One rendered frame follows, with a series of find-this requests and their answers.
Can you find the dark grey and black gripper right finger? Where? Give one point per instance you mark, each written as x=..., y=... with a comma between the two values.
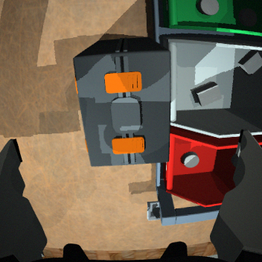
x=237, y=231

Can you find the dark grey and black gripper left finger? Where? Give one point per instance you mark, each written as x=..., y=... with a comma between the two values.
x=22, y=238

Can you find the green open bin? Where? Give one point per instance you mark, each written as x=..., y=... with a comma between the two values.
x=225, y=20

